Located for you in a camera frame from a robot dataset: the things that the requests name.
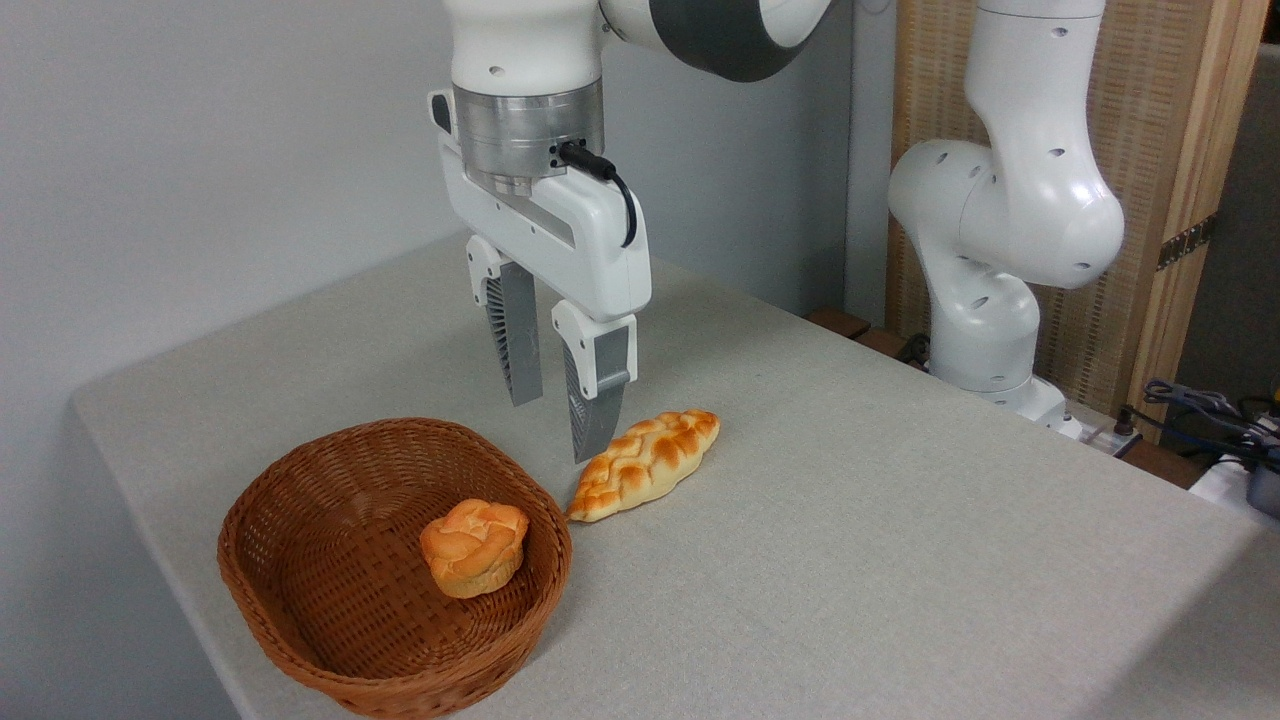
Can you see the round bread bun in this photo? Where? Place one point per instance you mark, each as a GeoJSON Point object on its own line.
{"type": "Point", "coordinates": [475, 550]}

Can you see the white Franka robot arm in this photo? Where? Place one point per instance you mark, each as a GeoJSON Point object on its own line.
{"type": "Point", "coordinates": [1020, 200]}

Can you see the brown wicker basket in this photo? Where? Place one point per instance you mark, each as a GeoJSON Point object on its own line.
{"type": "Point", "coordinates": [330, 590]}

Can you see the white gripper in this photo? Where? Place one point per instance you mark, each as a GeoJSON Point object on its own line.
{"type": "Point", "coordinates": [590, 250]}

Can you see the long braided bread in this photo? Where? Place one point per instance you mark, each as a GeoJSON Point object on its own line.
{"type": "Point", "coordinates": [645, 462]}

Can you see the wooden woven folding screen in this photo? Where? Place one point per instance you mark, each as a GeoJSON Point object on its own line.
{"type": "Point", "coordinates": [1150, 120]}

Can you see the metal screen hinge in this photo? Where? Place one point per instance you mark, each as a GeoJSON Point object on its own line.
{"type": "Point", "coordinates": [1187, 241]}

